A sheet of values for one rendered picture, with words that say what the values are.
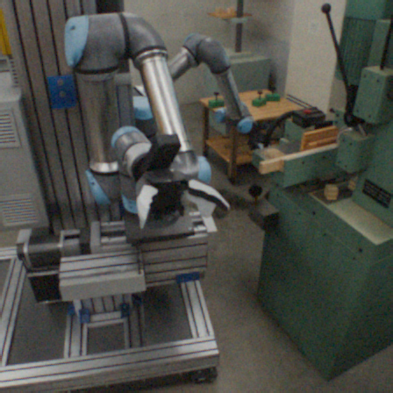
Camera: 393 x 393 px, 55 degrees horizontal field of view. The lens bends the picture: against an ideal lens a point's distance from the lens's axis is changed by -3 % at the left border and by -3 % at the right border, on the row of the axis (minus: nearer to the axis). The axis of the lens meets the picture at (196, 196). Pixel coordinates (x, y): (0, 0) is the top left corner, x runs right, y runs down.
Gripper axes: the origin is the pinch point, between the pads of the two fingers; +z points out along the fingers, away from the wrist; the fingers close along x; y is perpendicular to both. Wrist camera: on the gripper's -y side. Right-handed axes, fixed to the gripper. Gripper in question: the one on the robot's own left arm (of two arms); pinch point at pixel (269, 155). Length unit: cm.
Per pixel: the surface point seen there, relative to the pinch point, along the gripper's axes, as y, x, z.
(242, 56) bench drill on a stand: 87, -95, -153
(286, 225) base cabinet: -8.1, 16.4, 39.2
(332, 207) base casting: -37, 14, 46
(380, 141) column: -63, 5, 37
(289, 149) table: -31.6, 13.2, 15.9
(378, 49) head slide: -80, 1, 14
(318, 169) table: -37.1, 10.6, 30.1
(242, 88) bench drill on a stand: 103, -89, -129
